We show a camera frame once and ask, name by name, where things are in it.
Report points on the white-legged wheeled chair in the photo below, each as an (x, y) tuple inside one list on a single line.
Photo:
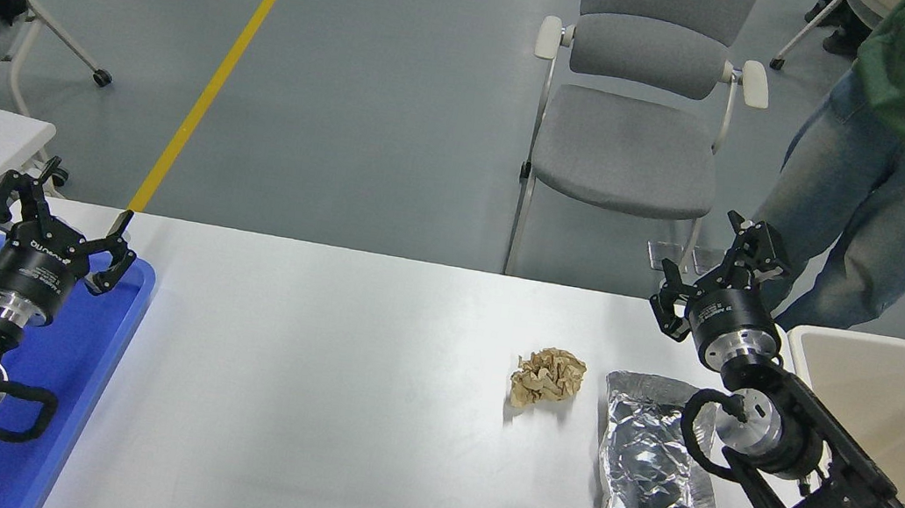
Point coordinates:
[(807, 29)]

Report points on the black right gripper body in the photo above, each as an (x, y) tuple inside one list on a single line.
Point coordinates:
[(731, 320)]

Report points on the metal floor plate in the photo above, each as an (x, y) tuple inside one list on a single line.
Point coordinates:
[(707, 256), (661, 252)]

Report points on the person with dark shoes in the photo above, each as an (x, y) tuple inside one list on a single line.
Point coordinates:
[(841, 43)]

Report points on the tan paper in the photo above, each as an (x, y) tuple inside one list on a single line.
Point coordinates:
[(549, 376)]

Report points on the grey padded armchair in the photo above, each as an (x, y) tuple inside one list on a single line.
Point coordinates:
[(626, 150)]

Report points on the silver foil tray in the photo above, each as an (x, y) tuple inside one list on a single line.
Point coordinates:
[(643, 445)]

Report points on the standing person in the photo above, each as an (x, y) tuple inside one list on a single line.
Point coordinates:
[(869, 189)]

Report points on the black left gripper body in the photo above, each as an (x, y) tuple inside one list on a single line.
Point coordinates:
[(34, 266)]

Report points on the blue plastic tray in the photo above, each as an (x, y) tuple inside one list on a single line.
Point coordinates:
[(74, 360)]

